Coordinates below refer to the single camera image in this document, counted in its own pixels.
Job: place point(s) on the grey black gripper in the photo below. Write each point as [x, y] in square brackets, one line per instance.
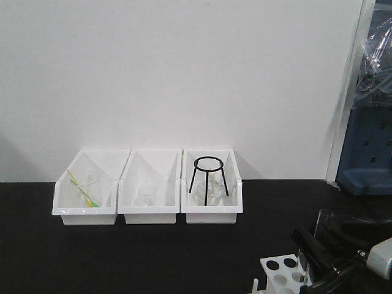
[365, 265]

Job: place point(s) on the small clear glass beaker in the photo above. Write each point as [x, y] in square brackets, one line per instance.
[146, 196]

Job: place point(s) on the white left storage bin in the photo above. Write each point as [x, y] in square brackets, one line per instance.
[108, 165]

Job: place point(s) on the plastic bag of pegs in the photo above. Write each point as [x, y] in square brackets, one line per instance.
[373, 88]

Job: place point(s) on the white storage bin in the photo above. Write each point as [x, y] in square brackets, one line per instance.
[108, 165]
[159, 168]
[229, 207]

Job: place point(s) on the clear glass flask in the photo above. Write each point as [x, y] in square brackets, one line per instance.
[215, 192]

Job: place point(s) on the clear glass test tube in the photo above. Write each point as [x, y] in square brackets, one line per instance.
[322, 222]
[302, 261]

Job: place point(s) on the white test tube rack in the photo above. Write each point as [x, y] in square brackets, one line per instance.
[283, 275]

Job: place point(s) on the white middle storage bin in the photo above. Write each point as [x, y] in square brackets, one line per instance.
[159, 168]

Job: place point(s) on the blue-grey pegboard drying rack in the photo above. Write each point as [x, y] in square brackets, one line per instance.
[365, 163]

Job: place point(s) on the black lab sink basin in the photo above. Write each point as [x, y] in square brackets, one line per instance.
[359, 232]

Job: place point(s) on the yellow green stirring rod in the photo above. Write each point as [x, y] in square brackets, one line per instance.
[88, 200]

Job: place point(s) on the white right storage bin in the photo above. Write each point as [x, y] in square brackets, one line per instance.
[229, 207]

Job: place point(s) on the black metal tripod stand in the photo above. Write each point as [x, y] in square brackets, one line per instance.
[208, 168]

